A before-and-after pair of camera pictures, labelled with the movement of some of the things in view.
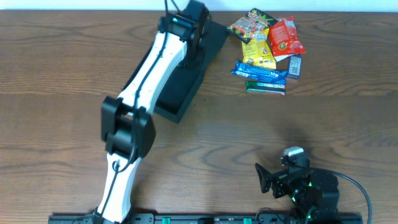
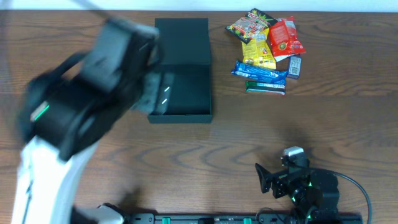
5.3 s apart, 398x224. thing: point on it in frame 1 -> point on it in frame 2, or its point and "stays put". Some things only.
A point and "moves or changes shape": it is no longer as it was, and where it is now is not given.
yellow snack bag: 257,53 stays put
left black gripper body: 189,28 -> 152,94
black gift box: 177,96 moves or changes shape
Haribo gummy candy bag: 246,27 stays put
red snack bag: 284,37 stays put
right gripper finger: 265,178 stays put
